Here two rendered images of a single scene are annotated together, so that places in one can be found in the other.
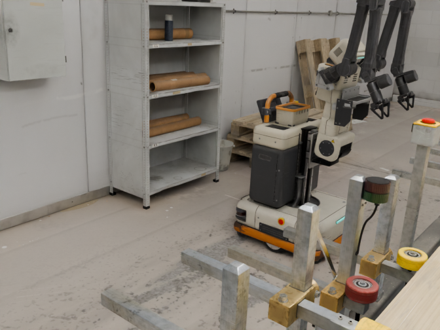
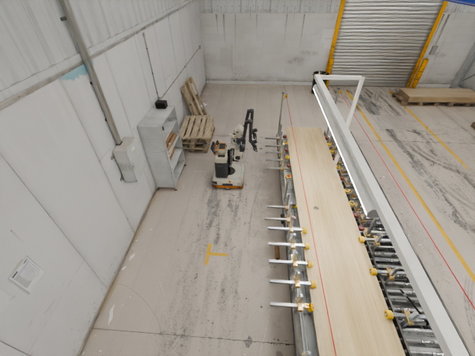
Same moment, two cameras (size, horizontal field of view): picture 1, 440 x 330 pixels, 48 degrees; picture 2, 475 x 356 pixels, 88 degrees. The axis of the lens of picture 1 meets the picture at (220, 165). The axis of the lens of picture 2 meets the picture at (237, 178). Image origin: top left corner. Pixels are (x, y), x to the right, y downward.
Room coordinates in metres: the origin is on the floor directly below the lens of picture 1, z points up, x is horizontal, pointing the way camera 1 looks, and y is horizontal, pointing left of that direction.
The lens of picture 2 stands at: (-0.38, 1.57, 3.68)
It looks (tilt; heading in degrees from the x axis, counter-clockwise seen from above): 41 degrees down; 326
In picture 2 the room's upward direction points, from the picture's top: 1 degrees counter-clockwise
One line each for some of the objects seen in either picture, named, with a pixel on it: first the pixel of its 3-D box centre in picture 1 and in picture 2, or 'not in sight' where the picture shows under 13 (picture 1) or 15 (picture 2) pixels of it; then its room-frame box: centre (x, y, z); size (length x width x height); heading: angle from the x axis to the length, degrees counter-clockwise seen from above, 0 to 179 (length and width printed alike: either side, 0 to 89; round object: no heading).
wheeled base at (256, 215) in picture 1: (297, 217); (228, 174); (3.17, -0.56, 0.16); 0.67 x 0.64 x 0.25; 52
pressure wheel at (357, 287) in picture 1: (359, 301); not in sight; (1.08, -0.37, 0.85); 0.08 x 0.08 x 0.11
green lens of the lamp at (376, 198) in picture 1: (376, 194); not in sight; (1.12, -0.38, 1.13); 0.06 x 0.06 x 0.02
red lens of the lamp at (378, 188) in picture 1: (377, 184); not in sight; (1.12, -0.38, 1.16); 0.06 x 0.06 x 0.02
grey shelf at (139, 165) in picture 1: (167, 99); (165, 148); (4.02, 0.46, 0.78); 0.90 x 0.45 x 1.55; 142
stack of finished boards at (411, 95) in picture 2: not in sight; (439, 95); (2.55, -8.78, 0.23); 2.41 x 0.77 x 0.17; 53
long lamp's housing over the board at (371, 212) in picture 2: not in sight; (336, 128); (0.96, -0.61, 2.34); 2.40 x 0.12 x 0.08; 142
